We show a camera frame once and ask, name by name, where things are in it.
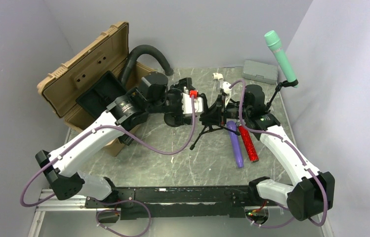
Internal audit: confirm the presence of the white pvc elbow fitting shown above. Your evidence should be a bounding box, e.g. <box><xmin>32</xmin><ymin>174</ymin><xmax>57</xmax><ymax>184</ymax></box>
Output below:
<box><xmin>212</xmin><ymin>73</ymin><xmax>224</xmax><ymax>80</ymax></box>

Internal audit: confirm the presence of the black tripod stand shock mount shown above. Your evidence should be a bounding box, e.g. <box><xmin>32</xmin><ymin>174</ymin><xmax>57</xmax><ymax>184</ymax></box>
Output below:
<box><xmin>190</xmin><ymin>93</ymin><xmax>240</xmax><ymax>150</ymax></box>

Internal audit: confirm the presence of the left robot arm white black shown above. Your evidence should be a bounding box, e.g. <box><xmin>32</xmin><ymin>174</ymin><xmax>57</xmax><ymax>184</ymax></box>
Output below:
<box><xmin>36</xmin><ymin>72</ymin><xmax>204</xmax><ymax>207</ymax></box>

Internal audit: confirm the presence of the black corrugated hose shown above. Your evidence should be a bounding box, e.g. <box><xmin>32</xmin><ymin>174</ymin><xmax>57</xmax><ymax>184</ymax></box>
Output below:
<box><xmin>120</xmin><ymin>44</ymin><xmax>174</xmax><ymax>88</ymax></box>

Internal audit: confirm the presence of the mint green microphone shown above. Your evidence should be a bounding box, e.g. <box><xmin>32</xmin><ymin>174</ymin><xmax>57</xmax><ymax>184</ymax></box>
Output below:
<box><xmin>264</xmin><ymin>30</ymin><xmax>298</xmax><ymax>88</ymax></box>

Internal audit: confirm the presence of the black tray in case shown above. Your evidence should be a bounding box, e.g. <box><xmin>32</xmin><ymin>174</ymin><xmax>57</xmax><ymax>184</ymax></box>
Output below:
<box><xmin>76</xmin><ymin>71</ymin><xmax>127</xmax><ymax>119</ymax></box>

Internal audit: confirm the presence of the grey plastic case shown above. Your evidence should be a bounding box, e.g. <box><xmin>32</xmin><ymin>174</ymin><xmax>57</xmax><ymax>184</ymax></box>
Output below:
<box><xmin>242</xmin><ymin>60</ymin><xmax>278</xmax><ymax>84</ymax></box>

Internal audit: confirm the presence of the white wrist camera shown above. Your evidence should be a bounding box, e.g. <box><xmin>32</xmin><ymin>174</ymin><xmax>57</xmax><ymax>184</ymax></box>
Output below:
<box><xmin>220</xmin><ymin>81</ymin><xmax>232</xmax><ymax>98</ymax></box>
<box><xmin>182</xmin><ymin>90</ymin><xmax>204</xmax><ymax>116</ymax></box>

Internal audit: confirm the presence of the purple loop cable base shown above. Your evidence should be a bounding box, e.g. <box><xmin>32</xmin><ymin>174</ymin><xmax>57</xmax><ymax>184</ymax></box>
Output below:
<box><xmin>95</xmin><ymin>197</ymin><xmax>154</xmax><ymax>237</ymax></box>

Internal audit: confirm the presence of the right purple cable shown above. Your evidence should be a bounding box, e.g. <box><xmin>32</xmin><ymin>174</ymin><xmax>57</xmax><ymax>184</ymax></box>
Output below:
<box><xmin>229</xmin><ymin>78</ymin><xmax>329</xmax><ymax>229</ymax></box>

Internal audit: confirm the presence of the black tripod stand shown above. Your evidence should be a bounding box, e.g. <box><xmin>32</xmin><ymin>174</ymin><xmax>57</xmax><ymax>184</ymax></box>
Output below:
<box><xmin>266</xmin><ymin>79</ymin><xmax>298</xmax><ymax>111</ymax></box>

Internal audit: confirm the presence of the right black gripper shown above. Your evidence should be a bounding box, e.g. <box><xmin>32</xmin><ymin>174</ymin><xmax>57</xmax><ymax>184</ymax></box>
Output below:
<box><xmin>200</xmin><ymin>94</ymin><xmax>251</xmax><ymax>126</ymax></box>

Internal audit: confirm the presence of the red glitter microphone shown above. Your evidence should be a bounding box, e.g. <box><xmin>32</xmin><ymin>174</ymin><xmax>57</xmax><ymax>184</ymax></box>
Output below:
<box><xmin>236</xmin><ymin>121</ymin><xmax>259</xmax><ymax>163</ymax></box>

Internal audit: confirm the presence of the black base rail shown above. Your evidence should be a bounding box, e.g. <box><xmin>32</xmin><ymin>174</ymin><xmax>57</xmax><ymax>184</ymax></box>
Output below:
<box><xmin>84</xmin><ymin>185</ymin><xmax>275</xmax><ymax>220</ymax></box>

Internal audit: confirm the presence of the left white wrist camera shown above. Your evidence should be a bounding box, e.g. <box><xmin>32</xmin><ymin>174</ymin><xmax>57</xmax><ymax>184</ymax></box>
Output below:
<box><xmin>182</xmin><ymin>90</ymin><xmax>204</xmax><ymax>116</ymax></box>

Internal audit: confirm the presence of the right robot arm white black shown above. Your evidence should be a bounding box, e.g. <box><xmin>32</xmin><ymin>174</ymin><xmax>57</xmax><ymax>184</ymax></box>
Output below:
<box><xmin>191</xmin><ymin>84</ymin><xmax>335</xmax><ymax>224</ymax></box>

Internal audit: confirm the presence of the tan plastic tool case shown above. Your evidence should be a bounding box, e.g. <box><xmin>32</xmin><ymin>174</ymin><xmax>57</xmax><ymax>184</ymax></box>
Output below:
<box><xmin>37</xmin><ymin>21</ymin><xmax>168</xmax><ymax>158</ymax></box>

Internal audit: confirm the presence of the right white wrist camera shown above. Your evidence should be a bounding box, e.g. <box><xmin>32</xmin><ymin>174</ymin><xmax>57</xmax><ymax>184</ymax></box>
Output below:
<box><xmin>220</xmin><ymin>81</ymin><xmax>232</xmax><ymax>98</ymax></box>

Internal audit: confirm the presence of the purple microphone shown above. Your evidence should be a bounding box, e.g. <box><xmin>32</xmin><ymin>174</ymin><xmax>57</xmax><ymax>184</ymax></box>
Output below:
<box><xmin>226</xmin><ymin>120</ymin><xmax>244</xmax><ymax>168</ymax></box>

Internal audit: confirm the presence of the black round base mic stand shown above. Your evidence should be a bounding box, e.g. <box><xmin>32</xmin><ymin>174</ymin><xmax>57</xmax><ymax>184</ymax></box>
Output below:
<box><xmin>164</xmin><ymin>77</ymin><xmax>194</xmax><ymax>127</ymax></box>

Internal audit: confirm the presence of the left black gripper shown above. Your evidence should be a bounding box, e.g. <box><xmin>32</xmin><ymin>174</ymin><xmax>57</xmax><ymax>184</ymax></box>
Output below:
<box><xmin>147</xmin><ymin>79</ymin><xmax>197</xmax><ymax>124</ymax></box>

